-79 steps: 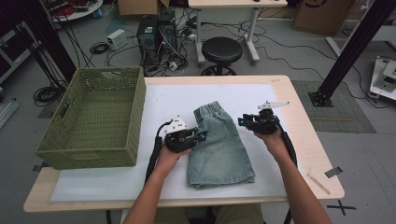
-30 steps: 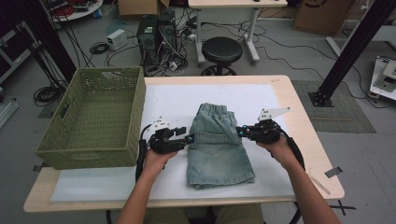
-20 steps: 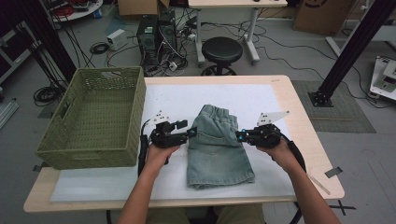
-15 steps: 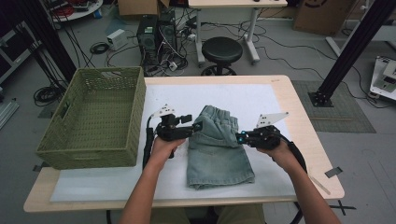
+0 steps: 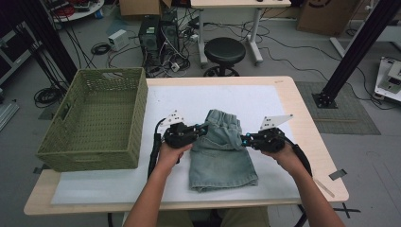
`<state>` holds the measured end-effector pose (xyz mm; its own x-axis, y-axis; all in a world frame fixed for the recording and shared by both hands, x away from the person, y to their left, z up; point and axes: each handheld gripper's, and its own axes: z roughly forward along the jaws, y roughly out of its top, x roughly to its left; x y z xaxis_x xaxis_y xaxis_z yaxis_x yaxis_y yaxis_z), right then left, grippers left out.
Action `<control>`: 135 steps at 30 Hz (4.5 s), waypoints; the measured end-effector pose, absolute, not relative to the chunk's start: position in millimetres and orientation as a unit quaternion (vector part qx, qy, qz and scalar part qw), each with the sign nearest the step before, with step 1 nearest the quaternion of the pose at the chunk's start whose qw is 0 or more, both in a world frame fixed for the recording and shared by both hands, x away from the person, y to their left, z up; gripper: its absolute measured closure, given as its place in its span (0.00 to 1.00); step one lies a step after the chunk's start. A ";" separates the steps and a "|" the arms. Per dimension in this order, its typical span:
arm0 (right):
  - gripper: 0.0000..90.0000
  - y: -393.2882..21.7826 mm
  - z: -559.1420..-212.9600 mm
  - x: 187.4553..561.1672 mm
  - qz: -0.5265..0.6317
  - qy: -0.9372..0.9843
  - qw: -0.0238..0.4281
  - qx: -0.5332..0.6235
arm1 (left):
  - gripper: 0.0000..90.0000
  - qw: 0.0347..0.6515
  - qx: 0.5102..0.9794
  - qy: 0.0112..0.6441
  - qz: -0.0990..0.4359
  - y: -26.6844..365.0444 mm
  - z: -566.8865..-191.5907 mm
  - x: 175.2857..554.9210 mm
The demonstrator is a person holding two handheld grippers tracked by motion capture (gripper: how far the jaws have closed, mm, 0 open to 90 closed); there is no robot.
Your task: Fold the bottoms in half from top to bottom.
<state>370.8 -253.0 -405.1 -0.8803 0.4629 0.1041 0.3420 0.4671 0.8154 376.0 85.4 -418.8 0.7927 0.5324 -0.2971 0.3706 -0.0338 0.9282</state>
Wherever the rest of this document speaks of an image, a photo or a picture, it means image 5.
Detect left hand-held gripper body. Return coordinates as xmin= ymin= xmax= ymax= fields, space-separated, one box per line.
xmin=157 ymin=109 xmax=200 ymax=149

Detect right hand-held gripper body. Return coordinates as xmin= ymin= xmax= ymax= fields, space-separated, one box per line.
xmin=252 ymin=113 xmax=294 ymax=154

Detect light blue denim shorts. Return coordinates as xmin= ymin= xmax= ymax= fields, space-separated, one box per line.
xmin=188 ymin=108 xmax=259 ymax=193

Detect green woven basket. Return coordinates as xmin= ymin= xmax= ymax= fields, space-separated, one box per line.
xmin=35 ymin=66 xmax=149 ymax=173

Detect person's left hand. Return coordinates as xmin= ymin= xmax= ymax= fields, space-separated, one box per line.
xmin=156 ymin=143 xmax=193 ymax=173

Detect person's right hand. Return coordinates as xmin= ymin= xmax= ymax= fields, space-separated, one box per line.
xmin=261 ymin=145 xmax=301 ymax=176

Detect person's khaki trousers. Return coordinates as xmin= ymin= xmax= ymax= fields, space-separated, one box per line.
xmin=157 ymin=206 xmax=270 ymax=227

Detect grey tape strip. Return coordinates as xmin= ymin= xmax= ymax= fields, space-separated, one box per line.
xmin=328 ymin=168 xmax=348 ymax=182
xmin=32 ymin=164 xmax=51 ymax=175

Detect grey floor mat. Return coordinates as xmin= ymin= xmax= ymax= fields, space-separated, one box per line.
xmin=294 ymin=80 xmax=382 ymax=136

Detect black round stool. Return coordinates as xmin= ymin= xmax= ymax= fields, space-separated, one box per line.
xmin=202 ymin=37 xmax=247 ymax=78

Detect black computer tower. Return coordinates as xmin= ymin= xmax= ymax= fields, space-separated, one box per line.
xmin=160 ymin=22 xmax=181 ymax=55
xmin=137 ymin=15 xmax=161 ymax=69

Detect white power supply box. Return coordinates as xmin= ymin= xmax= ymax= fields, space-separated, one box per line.
xmin=108 ymin=28 xmax=131 ymax=52

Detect white desk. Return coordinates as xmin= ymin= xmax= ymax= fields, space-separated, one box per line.
xmin=190 ymin=0 xmax=292 ymax=65
xmin=329 ymin=23 xmax=401 ymax=59

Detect black metal stand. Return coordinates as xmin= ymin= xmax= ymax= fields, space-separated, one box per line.
xmin=17 ymin=0 xmax=79 ymax=83
xmin=311 ymin=0 xmax=401 ymax=110

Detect open cardboard box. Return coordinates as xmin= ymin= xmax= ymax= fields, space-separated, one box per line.
xmin=118 ymin=0 xmax=173 ymax=17

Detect white metal device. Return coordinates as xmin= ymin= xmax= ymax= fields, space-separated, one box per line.
xmin=373 ymin=56 xmax=401 ymax=103

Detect large printed cardboard box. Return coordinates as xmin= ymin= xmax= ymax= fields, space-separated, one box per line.
xmin=296 ymin=0 xmax=363 ymax=37

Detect round white table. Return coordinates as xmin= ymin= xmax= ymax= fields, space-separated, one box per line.
xmin=44 ymin=0 xmax=105 ymax=23

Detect grey metal rack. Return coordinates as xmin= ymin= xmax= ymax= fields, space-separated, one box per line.
xmin=0 ymin=22 xmax=42 ymax=86

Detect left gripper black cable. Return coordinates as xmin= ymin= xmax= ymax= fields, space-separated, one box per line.
xmin=147 ymin=117 xmax=166 ymax=179

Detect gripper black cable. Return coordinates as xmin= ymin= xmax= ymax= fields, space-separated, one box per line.
xmin=283 ymin=135 xmax=313 ymax=178
xmin=147 ymin=117 xmax=166 ymax=179

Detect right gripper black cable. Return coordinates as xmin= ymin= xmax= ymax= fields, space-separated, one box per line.
xmin=283 ymin=135 xmax=313 ymax=178

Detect coiled black cable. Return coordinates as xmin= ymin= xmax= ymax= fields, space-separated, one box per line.
xmin=90 ymin=42 xmax=112 ymax=56
xmin=33 ymin=86 xmax=64 ymax=109

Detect aluminium rail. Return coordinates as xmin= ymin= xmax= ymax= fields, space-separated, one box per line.
xmin=0 ymin=100 xmax=20 ymax=131

